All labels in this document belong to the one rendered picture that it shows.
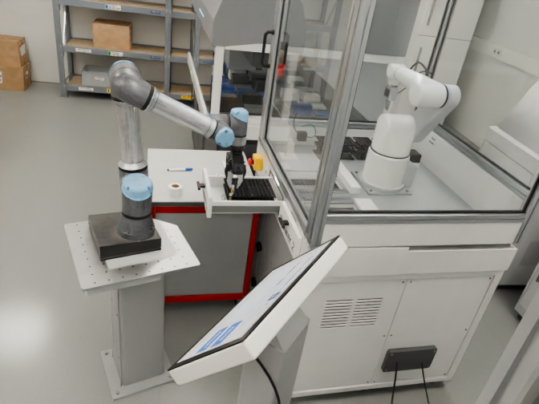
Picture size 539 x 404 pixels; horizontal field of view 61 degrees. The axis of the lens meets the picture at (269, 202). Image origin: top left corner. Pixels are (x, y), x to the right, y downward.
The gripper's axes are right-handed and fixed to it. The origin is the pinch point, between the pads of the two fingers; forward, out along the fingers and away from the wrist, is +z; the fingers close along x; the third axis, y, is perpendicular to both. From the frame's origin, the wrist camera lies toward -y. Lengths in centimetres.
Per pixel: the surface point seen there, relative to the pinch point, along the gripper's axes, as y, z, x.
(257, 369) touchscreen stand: -98, 3, 8
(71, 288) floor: 44, 93, 82
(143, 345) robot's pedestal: -26, 69, 40
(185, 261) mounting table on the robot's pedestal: -30.3, 17.8, 22.8
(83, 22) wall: 435, 15, 116
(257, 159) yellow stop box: 36.6, 3.9, -18.6
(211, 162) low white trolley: 62, 18, 3
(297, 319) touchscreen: -92, -9, -3
